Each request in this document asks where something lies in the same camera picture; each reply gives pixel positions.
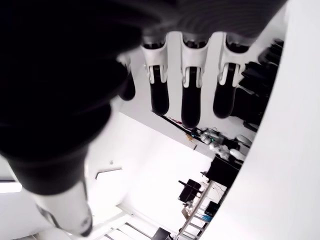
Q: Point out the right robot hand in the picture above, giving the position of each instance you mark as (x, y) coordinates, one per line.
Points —
(57, 82)

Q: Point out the white humanoid robot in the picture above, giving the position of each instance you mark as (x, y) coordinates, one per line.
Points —
(217, 142)

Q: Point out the black box cabinet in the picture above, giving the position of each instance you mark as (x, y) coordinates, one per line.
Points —
(223, 171)

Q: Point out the silver metal ladder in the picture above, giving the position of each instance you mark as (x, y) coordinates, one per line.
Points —
(197, 215)

